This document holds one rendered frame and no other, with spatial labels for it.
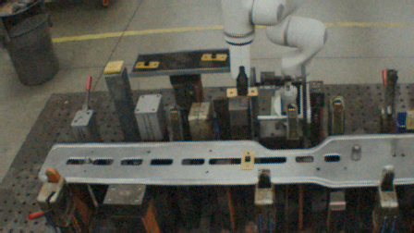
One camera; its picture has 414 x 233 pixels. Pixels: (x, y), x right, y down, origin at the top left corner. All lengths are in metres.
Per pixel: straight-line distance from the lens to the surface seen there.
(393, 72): 1.56
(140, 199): 1.46
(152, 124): 1.66
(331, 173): 1.50
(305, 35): 1.82
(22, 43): 4.08
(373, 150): 1.59
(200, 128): 1.64
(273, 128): 1.71
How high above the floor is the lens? 2.06
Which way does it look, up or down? 38 degrees down
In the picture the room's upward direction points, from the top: 9 degrees counter-clockwise
